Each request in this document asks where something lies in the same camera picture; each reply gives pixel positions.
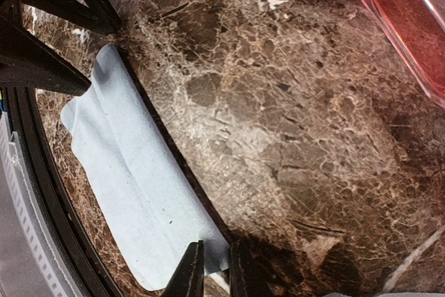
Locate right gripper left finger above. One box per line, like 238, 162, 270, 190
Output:
161, 241, 204, 297

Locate light blue cloth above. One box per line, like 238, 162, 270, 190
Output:
60, 45, 229, 291
322, 291, 445, 297

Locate black front rail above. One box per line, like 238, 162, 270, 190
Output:
2, 87, 122, 296

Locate pink translucent sunglasses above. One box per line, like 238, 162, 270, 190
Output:
361, 0, 444, 106

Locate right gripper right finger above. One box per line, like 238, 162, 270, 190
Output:
229, 241, 268, 296

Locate white slotted cable duct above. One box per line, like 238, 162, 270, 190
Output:
1, 113, 83, 296

